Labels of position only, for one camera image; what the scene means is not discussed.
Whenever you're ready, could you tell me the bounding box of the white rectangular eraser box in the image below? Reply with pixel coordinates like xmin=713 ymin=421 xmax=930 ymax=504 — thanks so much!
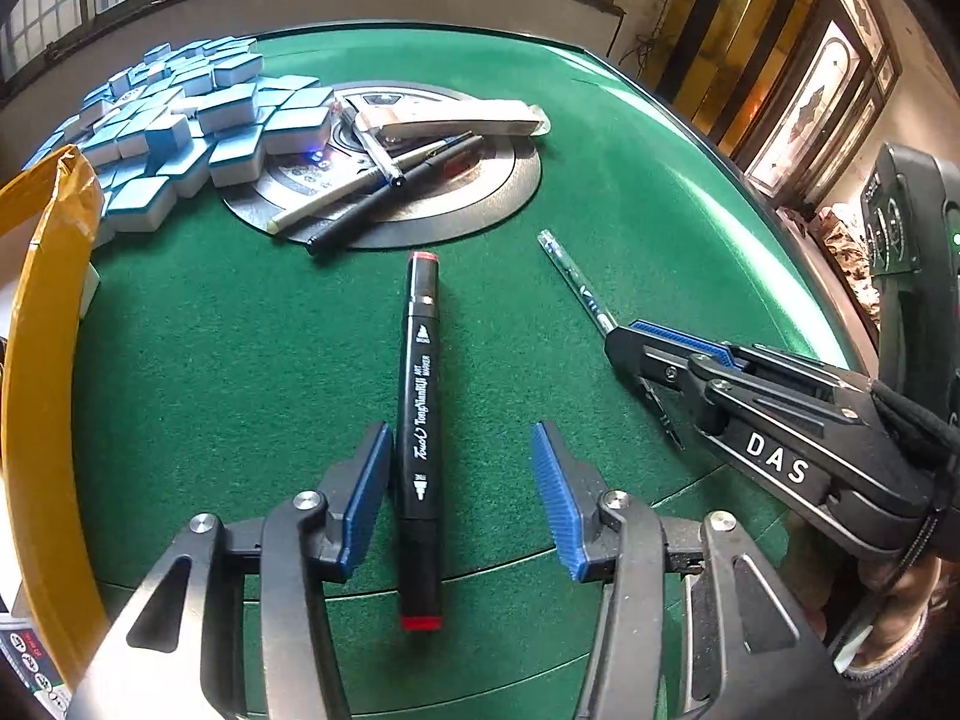
xmin=78 ymin=263 xmax=101 ymax=319

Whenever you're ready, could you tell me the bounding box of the person's right hand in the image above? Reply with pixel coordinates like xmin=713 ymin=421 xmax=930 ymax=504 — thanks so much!
xmin=779 ymin=523 xmax=947 ymax=673

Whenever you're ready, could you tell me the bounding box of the black marker red cap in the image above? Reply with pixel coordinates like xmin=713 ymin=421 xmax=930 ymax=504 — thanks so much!
xmin=392 ymin=250 xmax=443 ymax=632

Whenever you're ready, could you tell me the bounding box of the clear thin pen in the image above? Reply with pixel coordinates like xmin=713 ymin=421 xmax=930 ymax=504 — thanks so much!
xmin=535 ymin=227 xmax=687 ymax=452

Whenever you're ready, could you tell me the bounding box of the round table centre console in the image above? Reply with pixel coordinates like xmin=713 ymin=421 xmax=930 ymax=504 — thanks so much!
xmin=220 ymin=82 xmax=551 ymax=250

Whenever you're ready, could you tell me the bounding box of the black slim pen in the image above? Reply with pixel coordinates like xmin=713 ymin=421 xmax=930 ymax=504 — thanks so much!
xmin=306 ymin=135 xmax=483 ymax=259

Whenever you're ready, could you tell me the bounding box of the stained glass cabinet door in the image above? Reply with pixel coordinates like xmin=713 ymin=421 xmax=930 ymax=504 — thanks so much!
xmin=734 ymin=0 xmax=901 ymax=208

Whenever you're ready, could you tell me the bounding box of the white slim pen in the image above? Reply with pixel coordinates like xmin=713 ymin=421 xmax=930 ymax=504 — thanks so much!
xmin=265 ymin=133 xmax=477 ymax=236

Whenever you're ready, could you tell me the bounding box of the silver black pen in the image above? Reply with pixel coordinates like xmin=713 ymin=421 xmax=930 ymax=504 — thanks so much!
xmin=342 ymin=104 xmax=405 ymax=187

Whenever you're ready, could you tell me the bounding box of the white green medicine box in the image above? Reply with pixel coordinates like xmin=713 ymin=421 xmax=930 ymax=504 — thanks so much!
xmin=0 ymin=613 xmax=71 ymax=720

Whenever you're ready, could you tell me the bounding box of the white toothpaste box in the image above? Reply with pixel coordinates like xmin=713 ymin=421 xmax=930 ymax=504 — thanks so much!
xmin=356 ymin=98 xmax=551 ymax=140

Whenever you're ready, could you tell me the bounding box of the pile of blue mahjong tiles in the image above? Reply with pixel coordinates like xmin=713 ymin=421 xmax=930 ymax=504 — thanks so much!
xmin=23 ymin=37 xmax=334 ymax=242

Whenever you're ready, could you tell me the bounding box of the yellow cardboard tray box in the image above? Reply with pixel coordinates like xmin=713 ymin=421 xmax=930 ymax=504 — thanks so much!
xmin=2 ymin=145 xmax=109 ymax=689

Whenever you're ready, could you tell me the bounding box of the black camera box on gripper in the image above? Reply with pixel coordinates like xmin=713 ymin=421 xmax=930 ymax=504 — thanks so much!
xmin=861 ymin=143 xmax=958 ymax=424

